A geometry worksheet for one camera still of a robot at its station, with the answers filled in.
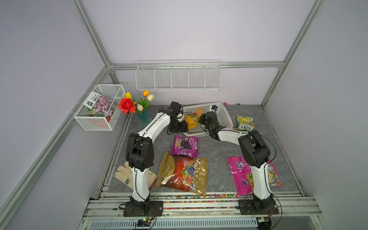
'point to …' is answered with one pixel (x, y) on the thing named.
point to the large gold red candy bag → (182, 173)
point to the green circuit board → (144, 222)
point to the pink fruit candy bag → (243, 175)
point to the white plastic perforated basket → (224, 120)
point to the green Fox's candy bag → (245, 123)
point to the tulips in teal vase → (143, 116)
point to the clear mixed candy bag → (273, 177)
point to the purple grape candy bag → (185, 145)
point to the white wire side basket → (113, 92)
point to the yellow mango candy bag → (193, 119)
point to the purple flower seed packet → (100, 104)
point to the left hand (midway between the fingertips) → (184, 131)
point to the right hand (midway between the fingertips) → (199, 113)
